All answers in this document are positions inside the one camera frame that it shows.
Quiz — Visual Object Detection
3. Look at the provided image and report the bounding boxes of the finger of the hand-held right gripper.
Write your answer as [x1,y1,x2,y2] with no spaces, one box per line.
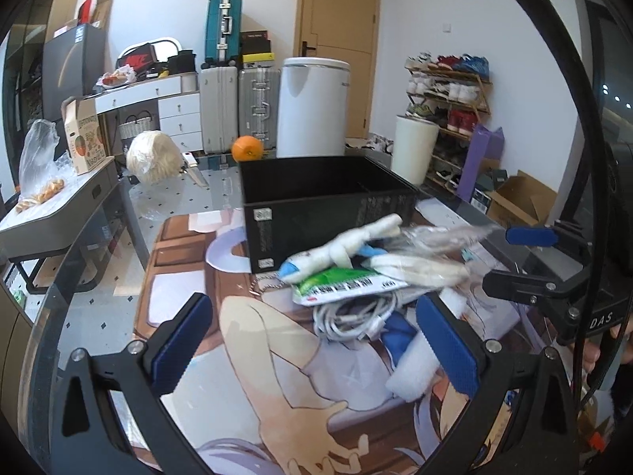
[505,220,594,280]
[482,267,589,330]

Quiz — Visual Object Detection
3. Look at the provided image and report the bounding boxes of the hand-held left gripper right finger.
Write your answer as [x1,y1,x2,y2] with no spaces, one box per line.
[415,294,584,475]

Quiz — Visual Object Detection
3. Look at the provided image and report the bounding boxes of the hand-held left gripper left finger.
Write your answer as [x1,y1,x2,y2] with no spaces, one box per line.
[49,292,213,475]

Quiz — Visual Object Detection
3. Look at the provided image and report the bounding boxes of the white fabric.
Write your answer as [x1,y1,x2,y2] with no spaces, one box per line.
[368,224,501,289]

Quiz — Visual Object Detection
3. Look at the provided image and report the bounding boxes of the white charging cable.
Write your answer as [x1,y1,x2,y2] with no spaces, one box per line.
[313,291,399,343]

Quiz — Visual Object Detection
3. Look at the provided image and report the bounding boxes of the green and white packet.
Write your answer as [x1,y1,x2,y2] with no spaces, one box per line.
[291,266,412,306]

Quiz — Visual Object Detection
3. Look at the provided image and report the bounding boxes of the white and blue plush toy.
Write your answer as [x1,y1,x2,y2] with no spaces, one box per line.
[277,214,404,284]

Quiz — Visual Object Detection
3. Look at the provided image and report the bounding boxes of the black cardboard box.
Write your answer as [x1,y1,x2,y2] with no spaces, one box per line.
[240,155,421,274]

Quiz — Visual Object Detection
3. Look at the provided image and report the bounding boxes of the person's right hand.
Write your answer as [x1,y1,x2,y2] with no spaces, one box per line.
[581,324,633,387]

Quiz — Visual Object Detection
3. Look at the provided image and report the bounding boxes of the open brown cardboard box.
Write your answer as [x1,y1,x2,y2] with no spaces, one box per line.
[487,170,559,229]

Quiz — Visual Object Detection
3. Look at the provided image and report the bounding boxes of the dark green box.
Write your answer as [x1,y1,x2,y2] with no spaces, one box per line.
[471,171,510,209]

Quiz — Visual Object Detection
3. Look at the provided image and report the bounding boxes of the purple paper bag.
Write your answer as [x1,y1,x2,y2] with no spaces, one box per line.
[456,126,505,203]

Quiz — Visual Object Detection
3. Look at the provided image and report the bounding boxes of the printed cartoon desk mat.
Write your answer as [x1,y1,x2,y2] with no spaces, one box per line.
[133,207,594,475]

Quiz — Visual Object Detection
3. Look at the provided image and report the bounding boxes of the cream waste bin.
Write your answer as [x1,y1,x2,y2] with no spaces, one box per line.
[392,115,441,187]

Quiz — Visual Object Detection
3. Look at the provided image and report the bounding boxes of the wooden shoe rack with shoes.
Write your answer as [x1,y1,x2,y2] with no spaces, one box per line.
[404,52,494,194]

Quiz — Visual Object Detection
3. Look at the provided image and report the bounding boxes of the grey side cabinet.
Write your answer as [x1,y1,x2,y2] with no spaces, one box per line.
[0,158,122,294]

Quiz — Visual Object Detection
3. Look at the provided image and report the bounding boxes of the wrapped napa cabbage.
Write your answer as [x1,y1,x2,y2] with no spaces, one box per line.
[125,129,182,185]

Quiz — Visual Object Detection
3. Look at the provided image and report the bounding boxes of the orange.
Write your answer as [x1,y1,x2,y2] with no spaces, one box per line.
[231,135,264,162]

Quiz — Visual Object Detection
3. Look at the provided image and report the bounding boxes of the woven basket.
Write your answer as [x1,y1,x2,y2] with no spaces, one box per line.
[119,114,160,140]

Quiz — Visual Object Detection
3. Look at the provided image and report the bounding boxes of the printed fruit carton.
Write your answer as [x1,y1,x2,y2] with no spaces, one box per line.
[61,96,116,176]

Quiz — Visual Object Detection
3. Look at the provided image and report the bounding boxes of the clear plastic bag of bread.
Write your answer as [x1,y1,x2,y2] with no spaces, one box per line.
[15,119,67,215]

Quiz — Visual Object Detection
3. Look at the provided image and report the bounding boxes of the white suitcase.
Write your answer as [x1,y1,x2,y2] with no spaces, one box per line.
[199,64,239,153]

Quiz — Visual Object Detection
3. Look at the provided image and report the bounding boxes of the white desk with drawers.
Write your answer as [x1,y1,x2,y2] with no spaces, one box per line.
[93,73,203,153]

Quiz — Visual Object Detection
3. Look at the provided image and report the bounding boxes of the silver suitcase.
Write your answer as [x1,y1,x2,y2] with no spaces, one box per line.
[238,66,282,152]

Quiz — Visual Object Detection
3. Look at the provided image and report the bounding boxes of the white cylindrical appliance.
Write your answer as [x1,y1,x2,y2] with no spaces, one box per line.
[276,57,352,160]

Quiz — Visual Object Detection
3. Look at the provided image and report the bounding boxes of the bag of food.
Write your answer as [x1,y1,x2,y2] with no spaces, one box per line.
[98,69,138,91]

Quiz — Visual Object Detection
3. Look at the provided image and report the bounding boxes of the black bag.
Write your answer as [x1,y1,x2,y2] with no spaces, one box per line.
[167,49,199,76]

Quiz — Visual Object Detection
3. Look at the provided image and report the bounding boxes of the red and black shoe box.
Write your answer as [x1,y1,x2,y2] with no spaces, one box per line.
[116,44,153,71]

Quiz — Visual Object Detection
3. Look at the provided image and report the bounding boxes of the grey refrigerator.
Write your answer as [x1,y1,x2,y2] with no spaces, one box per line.
[42,24,108,120]

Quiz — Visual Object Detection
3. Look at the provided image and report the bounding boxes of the white chair back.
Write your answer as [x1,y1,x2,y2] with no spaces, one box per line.
[119,36,180,60]

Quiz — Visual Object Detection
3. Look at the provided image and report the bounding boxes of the stack of black boxes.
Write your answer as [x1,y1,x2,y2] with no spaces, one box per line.
[239,30,276,69]

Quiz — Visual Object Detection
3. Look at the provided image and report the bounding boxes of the teal suitcase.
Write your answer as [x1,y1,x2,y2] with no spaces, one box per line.
[205,0,244,66]

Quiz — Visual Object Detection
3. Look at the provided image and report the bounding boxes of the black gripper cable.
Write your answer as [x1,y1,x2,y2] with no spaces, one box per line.
[479,0,633,475]

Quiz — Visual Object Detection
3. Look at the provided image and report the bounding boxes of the white handled knife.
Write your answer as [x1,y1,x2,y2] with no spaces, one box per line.
[179,151,212,189]

